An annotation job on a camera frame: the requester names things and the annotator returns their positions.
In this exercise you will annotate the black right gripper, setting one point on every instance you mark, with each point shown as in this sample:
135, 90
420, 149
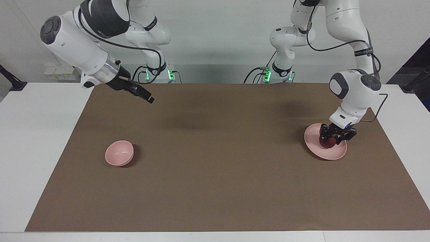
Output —
121, 80

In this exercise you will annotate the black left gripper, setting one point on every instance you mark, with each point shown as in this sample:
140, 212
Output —
336, 129

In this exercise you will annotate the dark red apple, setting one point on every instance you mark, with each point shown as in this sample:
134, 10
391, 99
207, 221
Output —
330, 142

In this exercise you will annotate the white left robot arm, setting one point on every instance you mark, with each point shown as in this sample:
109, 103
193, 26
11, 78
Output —
352, 90

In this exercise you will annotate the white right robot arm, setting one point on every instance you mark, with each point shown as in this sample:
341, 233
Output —
74, 37

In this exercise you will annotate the pink plate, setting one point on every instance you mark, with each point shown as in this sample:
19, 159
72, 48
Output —
322, 151

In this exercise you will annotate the pink bowl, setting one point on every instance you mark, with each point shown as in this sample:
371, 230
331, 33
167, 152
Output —
118, 153

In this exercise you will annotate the white power strip box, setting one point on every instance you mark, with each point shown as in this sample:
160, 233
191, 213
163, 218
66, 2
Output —
62, 72

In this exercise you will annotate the black stand foot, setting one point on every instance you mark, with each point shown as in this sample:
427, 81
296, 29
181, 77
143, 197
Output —
413, 84
15, 84

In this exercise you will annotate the brown table mat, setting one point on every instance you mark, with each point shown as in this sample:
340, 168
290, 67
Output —
215, 161

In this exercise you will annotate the dark background panel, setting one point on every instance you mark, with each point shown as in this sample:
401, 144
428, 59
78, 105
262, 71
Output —
416, 57

